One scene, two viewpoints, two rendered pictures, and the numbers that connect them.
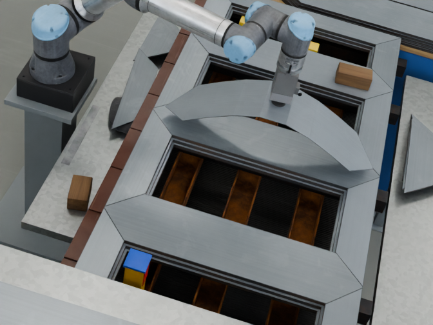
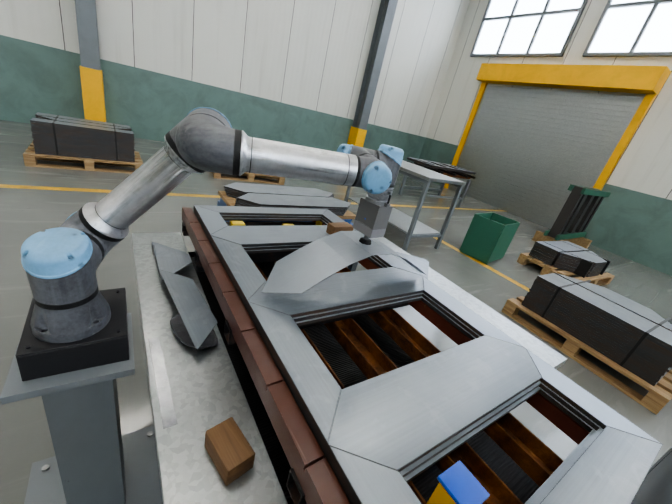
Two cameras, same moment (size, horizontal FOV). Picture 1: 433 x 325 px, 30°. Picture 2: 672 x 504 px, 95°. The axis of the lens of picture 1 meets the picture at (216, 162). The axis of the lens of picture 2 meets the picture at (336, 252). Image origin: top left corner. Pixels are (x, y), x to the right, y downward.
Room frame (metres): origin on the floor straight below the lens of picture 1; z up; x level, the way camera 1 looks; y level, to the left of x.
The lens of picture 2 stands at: (1.24, 0.57, 1.37)
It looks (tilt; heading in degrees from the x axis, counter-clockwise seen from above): 24 degrees down; 317
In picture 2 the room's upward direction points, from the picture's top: 14 degrees clockwise
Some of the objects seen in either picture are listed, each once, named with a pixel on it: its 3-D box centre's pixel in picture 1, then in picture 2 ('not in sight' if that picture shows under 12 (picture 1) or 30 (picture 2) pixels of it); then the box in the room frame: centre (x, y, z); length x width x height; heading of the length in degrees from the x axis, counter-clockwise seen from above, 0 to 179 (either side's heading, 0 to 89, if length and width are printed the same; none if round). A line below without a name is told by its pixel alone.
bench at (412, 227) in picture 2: not in sight; (395, 197); (4.02, -2.96, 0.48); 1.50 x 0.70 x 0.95; 174
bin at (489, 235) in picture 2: not in sight; (487, 236); (2.96, -3.85, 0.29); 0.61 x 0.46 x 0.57; 94
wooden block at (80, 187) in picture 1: (79, 193); (229, 449); (1.61, 0.38, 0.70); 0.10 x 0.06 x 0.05; 7
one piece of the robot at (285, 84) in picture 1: (289, 79); (375, 215); (1.87, -0.15, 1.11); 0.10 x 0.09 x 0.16; 91
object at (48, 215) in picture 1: (125, 100); (178, 319); (2.11, 0.36, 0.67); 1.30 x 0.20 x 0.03; 175
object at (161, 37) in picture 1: (164, 39); (173, 258); (2.46, 0.30, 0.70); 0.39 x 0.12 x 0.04; 175
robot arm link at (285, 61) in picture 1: (292, 57); (380, 191); (1.87, -0.14, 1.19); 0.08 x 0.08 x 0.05
